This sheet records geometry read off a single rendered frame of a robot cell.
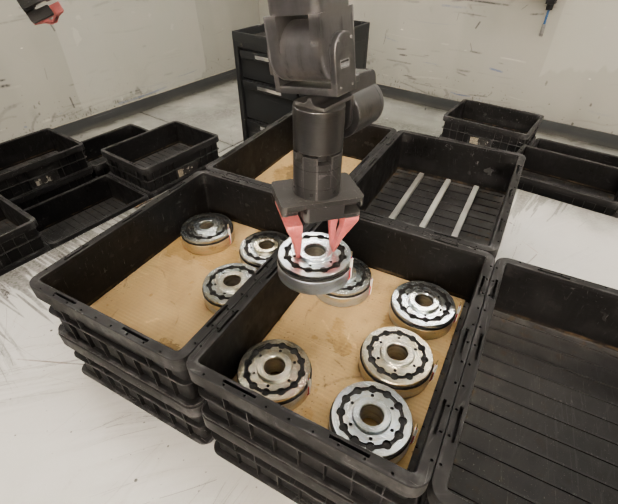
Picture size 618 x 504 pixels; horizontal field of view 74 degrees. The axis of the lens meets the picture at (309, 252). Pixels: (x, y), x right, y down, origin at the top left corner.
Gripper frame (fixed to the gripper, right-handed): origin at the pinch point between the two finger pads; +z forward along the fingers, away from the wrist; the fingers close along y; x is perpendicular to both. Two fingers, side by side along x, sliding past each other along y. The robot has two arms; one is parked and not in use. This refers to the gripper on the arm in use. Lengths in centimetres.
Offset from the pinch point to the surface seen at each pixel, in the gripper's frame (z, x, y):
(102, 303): 17.0, -15.1, 33.2
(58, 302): 7.3, -6.2, 35.4
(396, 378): 13.7, 13.9, -7.8
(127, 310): 16.9, -12.2, 29.0
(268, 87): 31, -171, -27
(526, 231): 28, -27, -67
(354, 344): 16.5, 4.9, -5.3
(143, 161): 50, -141, 37
